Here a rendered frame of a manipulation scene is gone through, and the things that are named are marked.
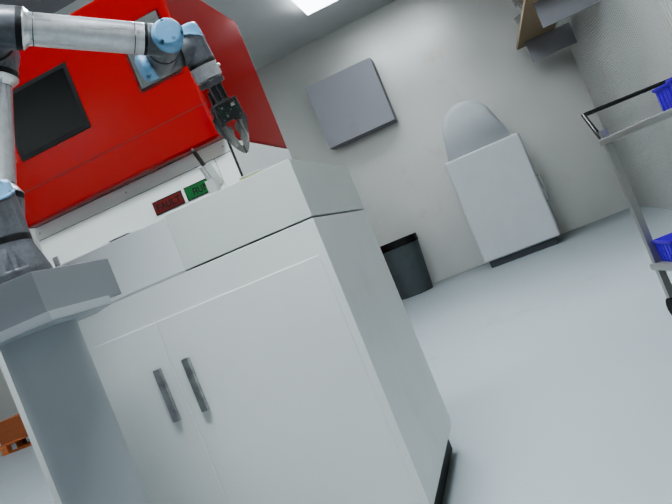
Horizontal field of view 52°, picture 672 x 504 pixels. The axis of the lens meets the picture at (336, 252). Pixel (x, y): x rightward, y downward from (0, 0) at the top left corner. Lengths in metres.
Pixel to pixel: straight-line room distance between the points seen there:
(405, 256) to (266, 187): 5.90
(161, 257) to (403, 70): 6.66
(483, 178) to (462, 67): 1.57
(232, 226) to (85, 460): 0.61
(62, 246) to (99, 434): 1.24
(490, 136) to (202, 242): 5.70
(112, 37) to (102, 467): 0.95
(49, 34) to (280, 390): 0.97
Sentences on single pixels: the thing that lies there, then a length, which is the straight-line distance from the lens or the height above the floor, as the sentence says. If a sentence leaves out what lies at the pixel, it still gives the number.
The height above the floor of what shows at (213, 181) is 1.04.
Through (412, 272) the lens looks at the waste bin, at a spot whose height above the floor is 0.24.
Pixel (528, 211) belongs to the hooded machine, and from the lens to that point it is 7.14.
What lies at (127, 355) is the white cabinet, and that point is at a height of 0.68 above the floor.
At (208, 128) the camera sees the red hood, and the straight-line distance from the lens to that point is 2.33.
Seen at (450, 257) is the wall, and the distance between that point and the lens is 8.08.
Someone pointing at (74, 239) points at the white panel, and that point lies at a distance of 2.64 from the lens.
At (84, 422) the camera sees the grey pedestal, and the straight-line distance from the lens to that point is 1.54.
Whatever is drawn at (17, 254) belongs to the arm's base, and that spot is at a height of 0.96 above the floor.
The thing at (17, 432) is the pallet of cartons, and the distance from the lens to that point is 9.45.
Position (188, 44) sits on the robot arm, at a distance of 1.89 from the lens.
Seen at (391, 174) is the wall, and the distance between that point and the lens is 8.11.
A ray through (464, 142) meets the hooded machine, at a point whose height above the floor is 1.30.
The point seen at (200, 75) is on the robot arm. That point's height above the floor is 1.28.
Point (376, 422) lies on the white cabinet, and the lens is 1.66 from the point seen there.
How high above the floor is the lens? 0.71
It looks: level
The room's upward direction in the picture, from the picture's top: 22 degrees counter-clockwise
